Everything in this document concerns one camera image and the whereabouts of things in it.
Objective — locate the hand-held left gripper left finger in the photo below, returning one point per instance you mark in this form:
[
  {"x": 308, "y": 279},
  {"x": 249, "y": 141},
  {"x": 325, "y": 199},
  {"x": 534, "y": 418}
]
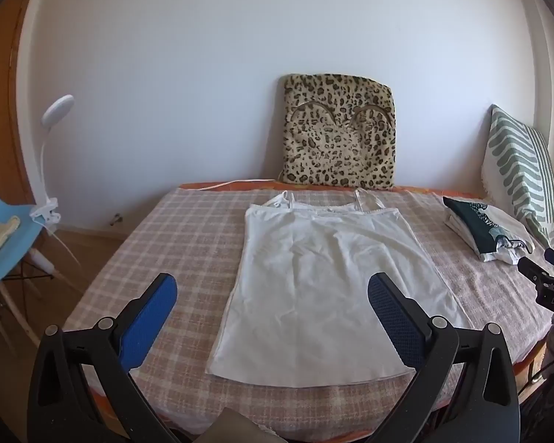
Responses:
[{"x": 151, "y": 319}]

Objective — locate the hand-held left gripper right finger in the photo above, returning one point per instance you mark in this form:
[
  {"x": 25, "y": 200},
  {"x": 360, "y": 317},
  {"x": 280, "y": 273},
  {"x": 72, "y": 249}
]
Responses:
[{"x": 392, "y": 319}]

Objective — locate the white camisole top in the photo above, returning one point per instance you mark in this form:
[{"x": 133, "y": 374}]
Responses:
[{"x": 314, "y": 286}]

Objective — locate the folded teal printed shirt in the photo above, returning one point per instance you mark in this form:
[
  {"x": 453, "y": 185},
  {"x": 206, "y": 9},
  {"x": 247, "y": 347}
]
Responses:
[{"x": 478, "y": 226}]

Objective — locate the beige plaid blanket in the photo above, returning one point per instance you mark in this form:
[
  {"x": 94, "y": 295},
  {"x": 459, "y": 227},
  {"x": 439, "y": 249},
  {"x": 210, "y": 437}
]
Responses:
[{"x": 175, "y": 230}]

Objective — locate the green striped pillow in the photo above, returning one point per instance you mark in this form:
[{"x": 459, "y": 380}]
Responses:
[{"x": 517, "y": 170}]

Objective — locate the grey cloth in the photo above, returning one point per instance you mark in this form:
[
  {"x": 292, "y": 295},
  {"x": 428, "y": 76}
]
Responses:
[{"x": 249, "y": 427}]

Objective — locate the blue chair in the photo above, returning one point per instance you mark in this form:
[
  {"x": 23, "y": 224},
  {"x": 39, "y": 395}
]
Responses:
[{"x": 25, "y": 240}]

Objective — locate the cream plastic object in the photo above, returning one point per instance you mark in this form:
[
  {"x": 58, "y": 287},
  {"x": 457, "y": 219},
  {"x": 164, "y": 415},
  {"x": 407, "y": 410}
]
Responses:
[{"x": 0, "y": 236}]

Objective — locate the leopard print cushion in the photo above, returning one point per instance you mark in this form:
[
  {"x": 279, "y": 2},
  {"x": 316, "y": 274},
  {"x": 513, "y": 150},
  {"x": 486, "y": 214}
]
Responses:
[{"x": 337, "y": 138}]

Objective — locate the white clip lamp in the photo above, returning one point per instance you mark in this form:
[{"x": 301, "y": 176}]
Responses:
[{"x": 57, "y": 108}]

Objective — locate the wooden door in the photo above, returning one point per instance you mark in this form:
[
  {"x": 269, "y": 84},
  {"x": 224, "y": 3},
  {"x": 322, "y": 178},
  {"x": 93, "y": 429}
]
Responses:
[{"x": 9, "y": 124}]

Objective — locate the small metal wall fitting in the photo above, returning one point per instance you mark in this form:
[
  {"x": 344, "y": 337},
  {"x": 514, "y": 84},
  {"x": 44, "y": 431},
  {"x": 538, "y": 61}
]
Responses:
[{"x": 117, "y": 218}]

